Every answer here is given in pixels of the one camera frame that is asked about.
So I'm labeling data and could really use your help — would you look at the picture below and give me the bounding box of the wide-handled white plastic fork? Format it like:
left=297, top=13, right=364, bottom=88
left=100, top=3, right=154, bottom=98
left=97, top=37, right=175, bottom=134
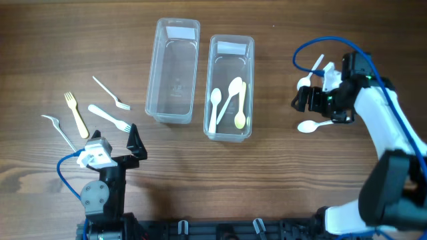
left=88, top=104, right=131, bottom=133

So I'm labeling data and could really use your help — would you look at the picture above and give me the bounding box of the thin white plastic fork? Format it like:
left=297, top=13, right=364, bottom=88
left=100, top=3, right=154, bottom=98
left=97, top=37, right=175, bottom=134
left=92, top=76, right=131, bottom=111

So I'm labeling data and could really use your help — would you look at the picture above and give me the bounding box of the white spoon pointing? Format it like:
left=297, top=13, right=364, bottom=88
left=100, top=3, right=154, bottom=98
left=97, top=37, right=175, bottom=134
left=297, top=120, right=338, bottom=133

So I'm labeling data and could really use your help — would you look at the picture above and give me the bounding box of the thin-handled white spoon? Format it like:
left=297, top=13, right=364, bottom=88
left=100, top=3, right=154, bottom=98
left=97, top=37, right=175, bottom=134
left=297, top=54, right=324, bottom=90

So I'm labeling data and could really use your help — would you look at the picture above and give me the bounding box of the cream yellow plastic fork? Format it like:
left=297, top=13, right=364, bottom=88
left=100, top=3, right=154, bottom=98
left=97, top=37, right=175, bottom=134
left=64, top=92, right=89, bottom=139

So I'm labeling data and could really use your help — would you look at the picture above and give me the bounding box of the curved white plastic fork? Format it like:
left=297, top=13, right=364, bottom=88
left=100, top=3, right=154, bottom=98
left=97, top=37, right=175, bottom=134
left=41, top=115, right=77, bottom=152

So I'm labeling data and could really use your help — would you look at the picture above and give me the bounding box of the wide-handled white plastic spoon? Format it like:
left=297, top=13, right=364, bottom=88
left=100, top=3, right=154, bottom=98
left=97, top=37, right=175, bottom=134
left=208, top=88, right=222, bottom=133

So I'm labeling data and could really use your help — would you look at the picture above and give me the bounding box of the cream yellow plastic spoon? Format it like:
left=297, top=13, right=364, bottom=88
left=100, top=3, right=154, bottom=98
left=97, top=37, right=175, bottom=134
left=234, top=82, right=246, bottom=129

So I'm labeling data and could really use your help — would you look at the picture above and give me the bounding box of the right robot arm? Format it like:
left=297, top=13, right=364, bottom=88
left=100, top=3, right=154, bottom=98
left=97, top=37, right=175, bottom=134
left=291, top=51, right=426, bottom=237

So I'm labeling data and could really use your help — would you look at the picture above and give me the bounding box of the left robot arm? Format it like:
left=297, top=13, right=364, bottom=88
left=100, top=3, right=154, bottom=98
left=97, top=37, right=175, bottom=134
left=76, top=124, right=149, bottom=240

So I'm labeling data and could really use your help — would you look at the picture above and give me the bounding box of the left clear plastic container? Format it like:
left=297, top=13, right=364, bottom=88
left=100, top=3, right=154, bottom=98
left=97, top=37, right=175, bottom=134
left=145, top=18, right=200, bottom=124

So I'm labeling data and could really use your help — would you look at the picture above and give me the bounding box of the clear plastic container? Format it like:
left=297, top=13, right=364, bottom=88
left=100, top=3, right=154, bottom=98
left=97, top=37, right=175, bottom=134
left=203, top=35, right=255, bottom=142
left=145, top=18, right=200, bottom=124

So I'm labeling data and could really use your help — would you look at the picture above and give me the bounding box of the right clear plastic container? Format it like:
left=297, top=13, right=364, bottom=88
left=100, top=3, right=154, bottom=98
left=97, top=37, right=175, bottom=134
left=203, top=35, right=255, bottom=142

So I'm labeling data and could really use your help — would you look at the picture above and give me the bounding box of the left blue cable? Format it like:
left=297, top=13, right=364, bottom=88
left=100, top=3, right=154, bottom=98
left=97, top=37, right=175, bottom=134
left=55, top=149, right=91, bottom=240

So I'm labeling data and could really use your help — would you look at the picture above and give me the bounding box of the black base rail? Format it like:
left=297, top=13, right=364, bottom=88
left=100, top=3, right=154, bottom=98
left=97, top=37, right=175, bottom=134
left=75, top=218, right=326, bottom=240

